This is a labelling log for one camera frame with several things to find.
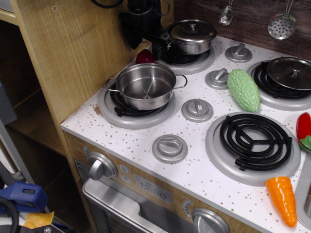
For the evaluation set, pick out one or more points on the grey stove knob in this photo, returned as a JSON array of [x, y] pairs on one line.
[[170, 149], [238, 54], [217, 79], [197, 110]]

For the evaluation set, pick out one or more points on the wooden side cabinet panel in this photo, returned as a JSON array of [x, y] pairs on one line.
[[74, 46]]

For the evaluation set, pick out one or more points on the orange toy carrot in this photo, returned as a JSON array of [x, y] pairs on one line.
[[282, 196]]

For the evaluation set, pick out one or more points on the hanging steel skimmer spoon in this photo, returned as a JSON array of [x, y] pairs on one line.
[[282, 25]]

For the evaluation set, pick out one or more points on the grey oven knob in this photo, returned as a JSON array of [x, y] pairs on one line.
[[206, 221], [101, 166]]

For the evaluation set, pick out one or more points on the black front right burner coil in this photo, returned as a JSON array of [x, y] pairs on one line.
[[256, 142]]

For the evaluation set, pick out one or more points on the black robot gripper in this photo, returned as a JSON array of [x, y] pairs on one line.
[[143, 21]]

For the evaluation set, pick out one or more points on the steel sink edge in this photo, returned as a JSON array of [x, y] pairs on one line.
[[303, 195]]

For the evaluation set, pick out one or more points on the blue clamp tool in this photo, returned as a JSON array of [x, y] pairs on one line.
[[26, 197]]

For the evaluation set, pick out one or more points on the grey stove top knob middle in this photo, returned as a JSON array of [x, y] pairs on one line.
[[197, 110]]

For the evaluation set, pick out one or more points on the black back right burner coil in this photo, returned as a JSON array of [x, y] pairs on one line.
[[266, 84]]

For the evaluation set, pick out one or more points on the grey stove top knob front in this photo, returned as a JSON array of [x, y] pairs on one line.
[[170, 149]]

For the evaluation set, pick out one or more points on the black back left burner coil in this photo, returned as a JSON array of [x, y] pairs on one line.
[[173, 58]]

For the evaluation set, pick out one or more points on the open steel pan with handles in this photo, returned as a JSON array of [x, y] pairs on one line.
[[145, 86]]

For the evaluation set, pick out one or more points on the lidded steel pot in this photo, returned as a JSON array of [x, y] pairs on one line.
[[191, 36]]

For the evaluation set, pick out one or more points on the grey stove top knob back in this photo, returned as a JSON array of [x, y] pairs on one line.
[[238, 54]]

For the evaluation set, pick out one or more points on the black burner coil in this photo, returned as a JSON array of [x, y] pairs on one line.
[[123, 109], [173, 58], [256, 142], [266, 84]]

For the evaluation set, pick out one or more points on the orange tape piece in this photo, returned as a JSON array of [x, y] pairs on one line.
[[36, 220]]

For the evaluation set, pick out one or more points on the grey stove top knob upper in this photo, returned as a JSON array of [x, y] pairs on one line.
[[217, 79]]

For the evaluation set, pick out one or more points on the steel lid with knob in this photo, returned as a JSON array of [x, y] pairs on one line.
[[290, 72]]

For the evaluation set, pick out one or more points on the red toy pepper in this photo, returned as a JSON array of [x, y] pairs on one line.
[[303, 131]]

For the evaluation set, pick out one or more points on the grey oven knob left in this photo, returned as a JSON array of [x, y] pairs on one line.
[[101, 166]]

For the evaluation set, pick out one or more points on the grey oven knob right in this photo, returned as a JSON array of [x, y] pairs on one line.
[[206, 221]]

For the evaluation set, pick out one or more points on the silver oven door handle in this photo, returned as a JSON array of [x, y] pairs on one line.
[[126, 209]]

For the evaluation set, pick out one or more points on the green toy bitter gourd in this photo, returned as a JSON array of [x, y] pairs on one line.
[[244, 90]]

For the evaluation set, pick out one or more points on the black front left burner coil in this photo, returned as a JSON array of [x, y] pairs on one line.
[[123, 109]]

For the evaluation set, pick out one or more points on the toy clock display panel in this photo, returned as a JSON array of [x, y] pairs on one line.
[[153, 189]]

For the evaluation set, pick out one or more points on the dark red toy sweet potato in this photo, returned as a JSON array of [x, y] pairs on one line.
[[145, 56]]

